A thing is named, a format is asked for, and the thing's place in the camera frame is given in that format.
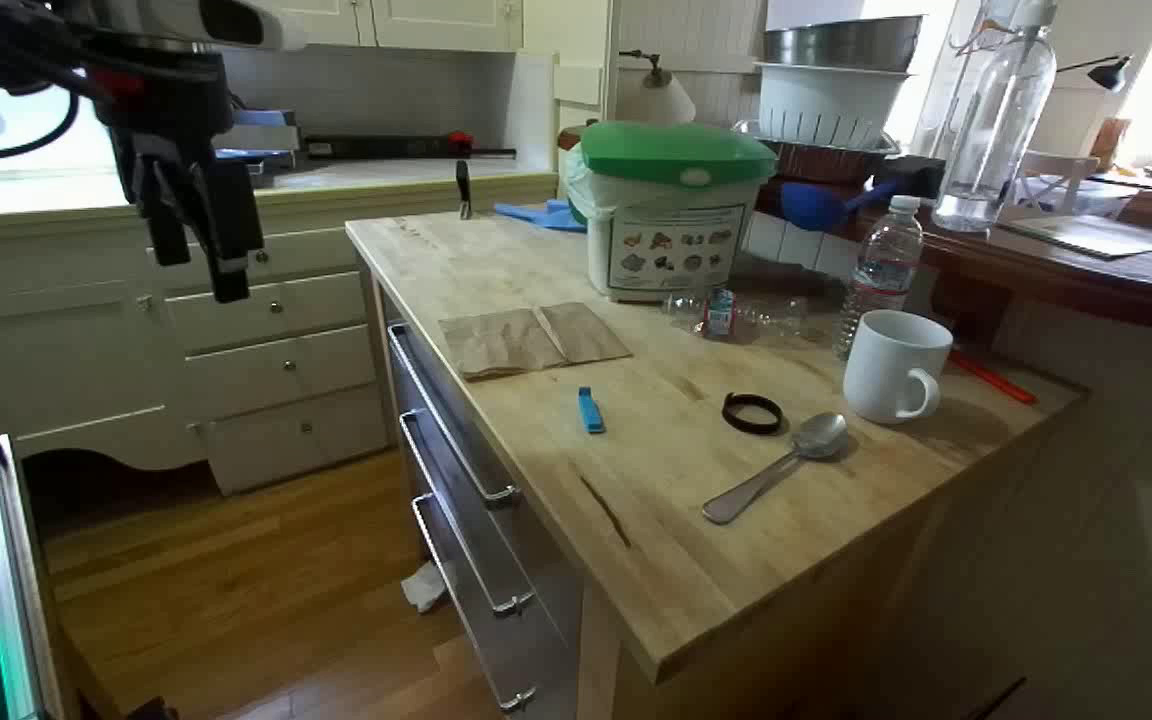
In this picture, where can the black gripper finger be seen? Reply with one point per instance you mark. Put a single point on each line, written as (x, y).
(235, 242)
(169, 222)

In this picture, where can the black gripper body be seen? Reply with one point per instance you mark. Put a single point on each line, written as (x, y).
(156, 121)

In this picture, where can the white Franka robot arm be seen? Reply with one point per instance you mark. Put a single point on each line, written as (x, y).
(98, 33)

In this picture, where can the white base cabinet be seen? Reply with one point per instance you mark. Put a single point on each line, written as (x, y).
(282, 375)

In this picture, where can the white upper cabinet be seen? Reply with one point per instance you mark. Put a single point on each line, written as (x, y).
(389, 20)

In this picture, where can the blue dish rack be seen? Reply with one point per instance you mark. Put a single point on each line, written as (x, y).
(261, 143)

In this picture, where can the black bar red knob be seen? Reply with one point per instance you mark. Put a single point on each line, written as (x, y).
(389, 145)

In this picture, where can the blue cloth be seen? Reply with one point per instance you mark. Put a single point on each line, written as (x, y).
(541, 213)

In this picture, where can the brown paper napkin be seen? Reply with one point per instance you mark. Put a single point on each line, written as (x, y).
(529, 343)

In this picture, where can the white paper scrap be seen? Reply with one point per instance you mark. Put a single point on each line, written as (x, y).
(425, 588)

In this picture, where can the white bin green lid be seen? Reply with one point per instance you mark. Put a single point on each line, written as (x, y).
(661, 213)

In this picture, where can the white shade lamp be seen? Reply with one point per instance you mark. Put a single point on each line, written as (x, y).
(656, 98)

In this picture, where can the small glass jar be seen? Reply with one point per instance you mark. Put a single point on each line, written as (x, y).
(717, 318)

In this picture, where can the wooden top kitchen island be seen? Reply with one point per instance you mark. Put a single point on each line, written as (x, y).
(681, 481)

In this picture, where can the blue bowl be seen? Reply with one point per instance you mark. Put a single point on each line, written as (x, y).
(808, 204)

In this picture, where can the metal spoon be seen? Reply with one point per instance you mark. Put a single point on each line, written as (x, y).
(778, 465)

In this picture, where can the white colander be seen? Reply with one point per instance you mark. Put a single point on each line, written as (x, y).
(823, 107)

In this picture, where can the large metal bowl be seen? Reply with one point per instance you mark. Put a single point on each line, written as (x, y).
(842, 40)

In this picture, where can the clear plastic water bottle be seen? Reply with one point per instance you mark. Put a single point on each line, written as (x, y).
(887, 264)

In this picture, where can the white ceramic mug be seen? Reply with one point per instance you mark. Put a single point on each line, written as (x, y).
(891, 367)

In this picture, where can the large clear glass bottle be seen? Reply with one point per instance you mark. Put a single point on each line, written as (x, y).
(998, 121)

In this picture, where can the red pen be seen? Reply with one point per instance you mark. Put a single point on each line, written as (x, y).
(998, 379)

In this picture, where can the brown wooden counter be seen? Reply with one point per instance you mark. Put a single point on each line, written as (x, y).
(1083, 273)

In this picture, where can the papers on counter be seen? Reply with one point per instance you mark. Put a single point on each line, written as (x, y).
(1090, 233)

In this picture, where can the black desk lamp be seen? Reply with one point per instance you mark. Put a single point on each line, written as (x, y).
(1096, 68)

